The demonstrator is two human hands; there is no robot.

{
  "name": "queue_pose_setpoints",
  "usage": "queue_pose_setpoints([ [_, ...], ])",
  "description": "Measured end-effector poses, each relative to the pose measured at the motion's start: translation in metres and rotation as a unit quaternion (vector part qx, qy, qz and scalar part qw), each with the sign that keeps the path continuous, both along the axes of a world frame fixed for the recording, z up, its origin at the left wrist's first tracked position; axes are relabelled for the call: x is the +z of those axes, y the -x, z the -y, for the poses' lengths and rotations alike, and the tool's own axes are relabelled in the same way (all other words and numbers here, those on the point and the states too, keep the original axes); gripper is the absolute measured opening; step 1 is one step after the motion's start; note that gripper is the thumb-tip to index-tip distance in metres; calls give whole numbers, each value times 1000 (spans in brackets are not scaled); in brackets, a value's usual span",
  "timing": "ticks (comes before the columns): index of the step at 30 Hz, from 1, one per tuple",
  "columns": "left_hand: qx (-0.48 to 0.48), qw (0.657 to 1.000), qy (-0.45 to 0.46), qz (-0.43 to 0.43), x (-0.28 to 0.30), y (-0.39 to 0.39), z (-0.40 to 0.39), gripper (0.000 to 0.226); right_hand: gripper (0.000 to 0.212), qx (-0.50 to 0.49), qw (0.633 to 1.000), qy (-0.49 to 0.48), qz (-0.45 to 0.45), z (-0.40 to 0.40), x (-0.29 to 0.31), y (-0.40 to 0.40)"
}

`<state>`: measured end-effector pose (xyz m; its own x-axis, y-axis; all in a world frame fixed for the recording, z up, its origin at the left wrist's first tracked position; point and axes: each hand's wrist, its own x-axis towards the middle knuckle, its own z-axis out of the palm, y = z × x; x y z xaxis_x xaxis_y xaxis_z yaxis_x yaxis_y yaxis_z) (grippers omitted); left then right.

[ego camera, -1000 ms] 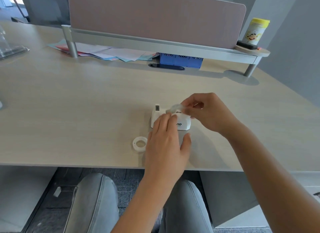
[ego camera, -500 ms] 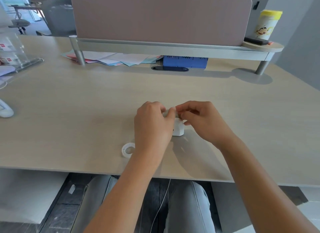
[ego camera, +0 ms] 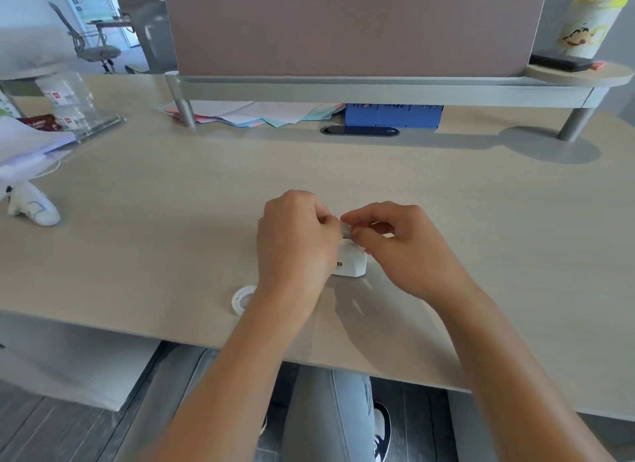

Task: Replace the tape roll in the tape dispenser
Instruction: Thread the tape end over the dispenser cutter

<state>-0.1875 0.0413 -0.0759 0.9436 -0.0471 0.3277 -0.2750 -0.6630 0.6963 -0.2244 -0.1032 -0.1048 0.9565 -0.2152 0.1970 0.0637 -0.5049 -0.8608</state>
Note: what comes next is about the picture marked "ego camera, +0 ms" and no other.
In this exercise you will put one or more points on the person's left hand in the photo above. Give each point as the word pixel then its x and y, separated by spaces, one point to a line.
pixel 290 243

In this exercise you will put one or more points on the person's right hand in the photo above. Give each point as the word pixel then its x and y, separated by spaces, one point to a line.
pixel 421 263

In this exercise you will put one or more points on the person's left fingers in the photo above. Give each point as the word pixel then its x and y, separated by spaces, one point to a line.
pixel 327 221

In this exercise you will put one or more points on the person's right thumb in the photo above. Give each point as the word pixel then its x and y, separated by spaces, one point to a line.
pixel 367 242

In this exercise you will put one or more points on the small white plastic device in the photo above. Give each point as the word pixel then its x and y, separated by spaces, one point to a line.
pixel 350 264

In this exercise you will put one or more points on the person's left forearm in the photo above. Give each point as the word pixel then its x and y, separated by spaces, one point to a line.
pixel 233 382

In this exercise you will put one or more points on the person's right forearm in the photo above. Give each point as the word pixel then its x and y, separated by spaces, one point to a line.
pixel 511 377

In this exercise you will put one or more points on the blue plastic organizer box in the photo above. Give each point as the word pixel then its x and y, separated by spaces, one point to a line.
pixel 394 116

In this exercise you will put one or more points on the pile of coloured papers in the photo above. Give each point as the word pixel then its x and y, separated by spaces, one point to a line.
pixel 258 113

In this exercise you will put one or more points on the grey desk shelf riser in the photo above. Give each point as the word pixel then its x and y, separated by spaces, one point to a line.
pixel 387 89

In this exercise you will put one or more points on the black and white shoe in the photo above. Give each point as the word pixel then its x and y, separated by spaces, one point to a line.
pixel 381 434

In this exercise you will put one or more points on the pink desk divider panel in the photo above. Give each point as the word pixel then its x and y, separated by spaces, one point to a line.
pixel 357 27

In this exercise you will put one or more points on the black flat phone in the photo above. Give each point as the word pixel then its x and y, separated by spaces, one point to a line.
pixel 560 62

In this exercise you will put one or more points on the clear acrylic holder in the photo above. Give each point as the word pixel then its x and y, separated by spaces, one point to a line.
pixel 74 106

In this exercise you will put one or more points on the background wooden desk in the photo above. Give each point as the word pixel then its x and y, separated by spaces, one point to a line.
pixel 119 25

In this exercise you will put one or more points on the white handheld controller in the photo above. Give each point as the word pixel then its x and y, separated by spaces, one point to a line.
pixel 37 208

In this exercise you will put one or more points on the white drawer cabinet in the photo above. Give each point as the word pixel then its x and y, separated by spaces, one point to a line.
pixel 69 357

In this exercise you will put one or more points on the grey office chair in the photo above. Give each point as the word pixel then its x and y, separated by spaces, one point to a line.
pixel 92 42

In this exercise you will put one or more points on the dark red packet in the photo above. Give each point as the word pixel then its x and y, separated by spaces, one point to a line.
pixel 39 122

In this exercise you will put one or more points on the stack of white papers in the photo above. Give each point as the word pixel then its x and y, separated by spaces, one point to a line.
pixel 27 144

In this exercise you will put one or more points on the yellow cartoon print cup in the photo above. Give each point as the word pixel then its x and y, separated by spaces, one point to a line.
pixel 590 22

